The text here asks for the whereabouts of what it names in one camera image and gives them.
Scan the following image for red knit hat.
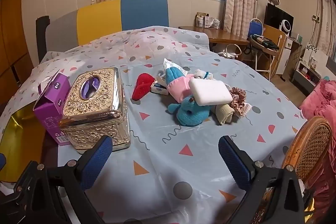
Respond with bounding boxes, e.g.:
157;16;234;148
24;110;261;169
132;73;156;101

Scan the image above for wooden cabinet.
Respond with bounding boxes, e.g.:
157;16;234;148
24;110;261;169
262;25;302;77

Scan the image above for white low shelf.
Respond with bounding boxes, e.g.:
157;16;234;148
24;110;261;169
293;59;322;96

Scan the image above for white foam sponge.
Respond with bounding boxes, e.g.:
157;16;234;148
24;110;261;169
189;78;233;106

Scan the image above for pink blanket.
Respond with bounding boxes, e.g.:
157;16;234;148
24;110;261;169
299;77;336;224

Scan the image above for beige gauze roll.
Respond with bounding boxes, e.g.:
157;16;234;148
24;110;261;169
215;104;236;125

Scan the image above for white plastic packet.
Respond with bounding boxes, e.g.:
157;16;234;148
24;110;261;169
157;58;187;77

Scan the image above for small blue tissue packet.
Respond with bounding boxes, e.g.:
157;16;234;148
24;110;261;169
151;77;170;96

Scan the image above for black flat monitor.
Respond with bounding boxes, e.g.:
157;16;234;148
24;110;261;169
264;3;294;37

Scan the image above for black upright post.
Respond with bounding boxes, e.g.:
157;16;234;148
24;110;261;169
36;16;50;63

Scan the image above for brown pine cone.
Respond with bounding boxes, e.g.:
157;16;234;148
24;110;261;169
229;87;248;109

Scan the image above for wooden wardrobe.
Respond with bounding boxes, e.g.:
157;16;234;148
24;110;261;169
0;0;36;109

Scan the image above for blue folding chair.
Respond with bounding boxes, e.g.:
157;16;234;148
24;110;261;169
247;18;264;39

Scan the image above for gold metal tray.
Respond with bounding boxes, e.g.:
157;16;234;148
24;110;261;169
0;106;46;182

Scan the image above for wooden desk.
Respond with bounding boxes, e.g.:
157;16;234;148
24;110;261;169
178;26;248;46

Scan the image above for blue plush toy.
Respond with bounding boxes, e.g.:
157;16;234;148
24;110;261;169
165;67;212;127

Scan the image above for wicker chair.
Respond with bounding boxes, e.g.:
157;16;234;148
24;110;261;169
282;116;336;188

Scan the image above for round wooden side table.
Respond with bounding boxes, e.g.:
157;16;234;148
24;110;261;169
248;35;280;80

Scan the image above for patterned plastic tablecloth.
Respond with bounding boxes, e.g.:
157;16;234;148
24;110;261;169
0;25;309;224

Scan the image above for ornate gold tissue box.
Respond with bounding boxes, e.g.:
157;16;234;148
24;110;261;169
58;67;131;153

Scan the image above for grey yellow blue chair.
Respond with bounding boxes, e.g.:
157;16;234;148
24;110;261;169
46;0;169;54

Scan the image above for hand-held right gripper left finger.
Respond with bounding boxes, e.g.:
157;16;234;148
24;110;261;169
0;135;113;224

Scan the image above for white round fan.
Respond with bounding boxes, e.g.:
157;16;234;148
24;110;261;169
278;20;293;37

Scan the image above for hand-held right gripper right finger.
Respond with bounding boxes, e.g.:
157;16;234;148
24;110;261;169
218;135;313;224

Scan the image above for purple carton box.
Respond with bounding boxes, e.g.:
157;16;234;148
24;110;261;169
33;69;72;146

